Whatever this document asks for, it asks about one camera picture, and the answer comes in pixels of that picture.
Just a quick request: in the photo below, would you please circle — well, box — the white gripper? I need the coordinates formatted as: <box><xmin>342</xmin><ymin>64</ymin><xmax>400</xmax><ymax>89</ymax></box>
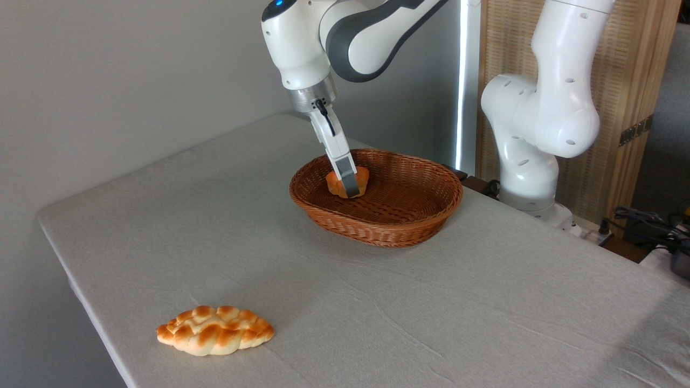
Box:
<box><xmin>309</xmin><ymin>108</ymin><xmax>361</xmax><ymax>199</ymax></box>

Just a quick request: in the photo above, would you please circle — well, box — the small round orange bread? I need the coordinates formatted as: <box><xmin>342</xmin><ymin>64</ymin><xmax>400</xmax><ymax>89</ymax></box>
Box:
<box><xmin>326</xmin><ymin>166</ymin><xmax>370</xmax><ymax>199</ymax></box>

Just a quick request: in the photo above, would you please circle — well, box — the braided golden bread loaf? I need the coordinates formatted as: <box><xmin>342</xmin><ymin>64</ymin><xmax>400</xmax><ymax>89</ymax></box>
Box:
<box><xmin>156</xmin><ymin>306</ymin><xmax>275</xmax><ymax>356</ymax></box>

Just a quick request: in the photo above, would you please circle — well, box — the brown woven wicker basket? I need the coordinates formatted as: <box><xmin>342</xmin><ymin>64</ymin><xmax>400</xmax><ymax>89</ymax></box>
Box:
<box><xmin>289</xmin><ymin>149</ymin><xmax>464</xmax><ymax>248</ymax></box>

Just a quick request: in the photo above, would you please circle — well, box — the grey tablecloth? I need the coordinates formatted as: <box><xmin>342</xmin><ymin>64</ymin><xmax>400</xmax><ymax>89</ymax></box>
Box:
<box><xmin>37</xmin><ymin>113</ymin><xmax>690</xmax><ymax>388</ymax></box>

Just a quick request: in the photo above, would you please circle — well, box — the dark metal screen hinge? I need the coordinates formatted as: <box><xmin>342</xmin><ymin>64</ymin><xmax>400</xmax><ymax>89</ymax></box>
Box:
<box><xmin>619</xmin><ymin>114</ymin><xmax>654</xmax><ymax>147</ymax></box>

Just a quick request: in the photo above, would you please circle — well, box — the dark grey box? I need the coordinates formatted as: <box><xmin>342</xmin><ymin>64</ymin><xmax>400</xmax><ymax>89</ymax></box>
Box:
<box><xmin>671</xmin><ymin>248</ymin><xmax>690</xmax><ymax>280</ymax></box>

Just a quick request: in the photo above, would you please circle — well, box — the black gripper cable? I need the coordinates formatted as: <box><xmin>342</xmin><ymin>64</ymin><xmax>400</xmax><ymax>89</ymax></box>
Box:
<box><xmin>315</xmin><ymin>98</ymin><xmax>336</xmax><ymax>137</ymax></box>

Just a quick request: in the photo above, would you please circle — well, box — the white vertical post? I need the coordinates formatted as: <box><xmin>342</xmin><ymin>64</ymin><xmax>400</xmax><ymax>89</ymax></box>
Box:
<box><xmin>454</xmin><ymin>0</ymin><xmax>481</xmax><ymax>176</ymax></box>

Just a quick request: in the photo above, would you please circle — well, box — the black cable bundle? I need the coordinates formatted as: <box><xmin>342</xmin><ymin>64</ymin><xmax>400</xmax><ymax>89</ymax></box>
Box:
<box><xmin>600</xmin><ymin>206</ymin><xmax>690</xmax><ymax>255</ymax></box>

